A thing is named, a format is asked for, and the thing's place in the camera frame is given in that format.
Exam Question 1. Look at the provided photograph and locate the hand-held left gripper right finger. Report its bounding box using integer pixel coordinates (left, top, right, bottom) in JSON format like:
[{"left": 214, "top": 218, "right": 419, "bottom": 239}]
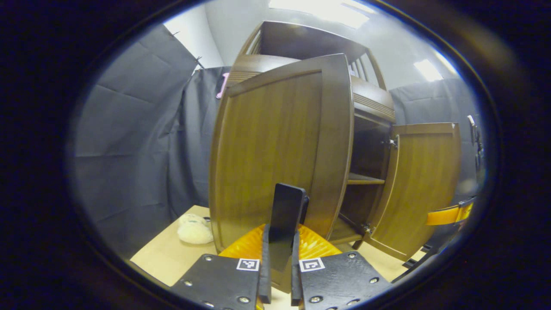
[{"left": 291, "top": 224, "right": 392, "bottom": 310}]

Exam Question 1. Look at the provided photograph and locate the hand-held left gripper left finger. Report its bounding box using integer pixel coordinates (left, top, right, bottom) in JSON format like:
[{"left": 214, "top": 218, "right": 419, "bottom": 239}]
[{"left": 170, "top": 224, "right": 272, "bottom": 310}]

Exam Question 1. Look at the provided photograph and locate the small ceiling light panel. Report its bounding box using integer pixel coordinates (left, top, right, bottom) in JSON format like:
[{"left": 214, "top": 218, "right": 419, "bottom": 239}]
[{"left": 414, "top": 59, "right": 443, "bottom": 81}]

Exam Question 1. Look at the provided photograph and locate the wooden double-door shoe cabinet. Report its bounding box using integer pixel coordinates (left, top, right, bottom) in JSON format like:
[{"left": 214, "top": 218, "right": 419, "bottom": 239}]
[{"left": 209, "top": 21, "right": 462, "bottom": 294}]

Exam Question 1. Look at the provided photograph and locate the wooden shoe cabinet door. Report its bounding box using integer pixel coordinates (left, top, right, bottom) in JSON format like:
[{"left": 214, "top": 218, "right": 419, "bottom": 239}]
[
  {"left": 365, "top": 123, "right": 462, "bottom": 262},
  {"left": 209, "top": 53, "right": 354, "bottom": 294}
]

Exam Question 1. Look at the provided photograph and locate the wooden inner shelf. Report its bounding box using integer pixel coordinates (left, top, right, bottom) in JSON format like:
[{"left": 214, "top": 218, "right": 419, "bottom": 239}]
[{"left": 347, "top": 172, "right": 386, "bottom": 186}]

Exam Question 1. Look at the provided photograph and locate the large ceiling light panel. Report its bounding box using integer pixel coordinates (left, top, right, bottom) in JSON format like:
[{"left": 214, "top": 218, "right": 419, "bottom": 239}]
[{"left": 269, "top": 0, "right": 371, "bottom": 28}]

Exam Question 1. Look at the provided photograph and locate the black door handle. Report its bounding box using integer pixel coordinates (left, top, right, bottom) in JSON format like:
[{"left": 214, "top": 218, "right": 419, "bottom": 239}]
[{"left": 268, "top": 183, "right": 310, "bottom": 273}]

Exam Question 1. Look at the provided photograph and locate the black backdrop cloth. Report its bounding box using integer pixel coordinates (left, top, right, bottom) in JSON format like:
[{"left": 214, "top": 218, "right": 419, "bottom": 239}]
[{"left": 69, "top": 24, "right": 487, "bottom": 259}]

